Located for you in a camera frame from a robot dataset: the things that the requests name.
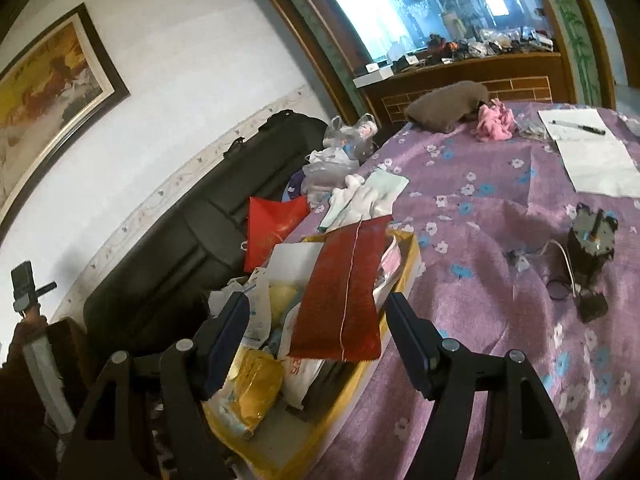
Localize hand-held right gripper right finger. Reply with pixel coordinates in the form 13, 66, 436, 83
385, 291, 581, 480

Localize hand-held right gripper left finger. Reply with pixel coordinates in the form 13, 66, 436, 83
57, 290, 251, 480

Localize yellow packet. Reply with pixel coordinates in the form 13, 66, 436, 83
207, 347, 286, 441

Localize dark red cloth pouch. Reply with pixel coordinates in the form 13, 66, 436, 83
289, 215, 396, 363

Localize yellow rimmed cardboard box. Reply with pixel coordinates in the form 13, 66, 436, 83
202, 230, 423, 480

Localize purple floral tablecloth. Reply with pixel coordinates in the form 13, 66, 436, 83
300, 100, 640, 480

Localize pink and white packet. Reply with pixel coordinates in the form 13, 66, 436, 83
372, 232, 407, 306

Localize red bag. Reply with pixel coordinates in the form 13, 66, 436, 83
243, 195, 311, 273

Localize pale green glove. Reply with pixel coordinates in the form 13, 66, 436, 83
350, 167, 411, 221

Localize black electric motor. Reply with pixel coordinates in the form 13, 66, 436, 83
567, 202, 618, 323

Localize pink crumpled cloth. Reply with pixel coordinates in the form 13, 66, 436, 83
471, 99, 517, 142

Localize brown pillow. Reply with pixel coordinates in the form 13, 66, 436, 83
404, 80, 491, 133

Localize small clear plastic bag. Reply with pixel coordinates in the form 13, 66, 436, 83
515, 116, 551, 143

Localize white paper sheet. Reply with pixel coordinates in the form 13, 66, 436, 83
538, 108, 622, 142
555, 137, 640, 198

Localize white flat box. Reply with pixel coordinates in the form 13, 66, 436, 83
353, 64, 396, 88

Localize black pen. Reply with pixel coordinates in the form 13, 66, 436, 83
549, 120, 607, 136

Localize wooden cabinet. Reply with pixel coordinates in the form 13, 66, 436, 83
359, 50, 576, 126

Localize clutter of small cabinet items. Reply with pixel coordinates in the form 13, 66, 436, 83
390, 22, 556, 68

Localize white cable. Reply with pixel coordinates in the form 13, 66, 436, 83
540, 239, 581, 301

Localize framed wall painting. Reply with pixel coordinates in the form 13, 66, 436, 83
0, 2, 131, 241

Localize large framed wall mirror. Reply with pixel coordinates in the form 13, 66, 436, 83
240, 0, 616, 121

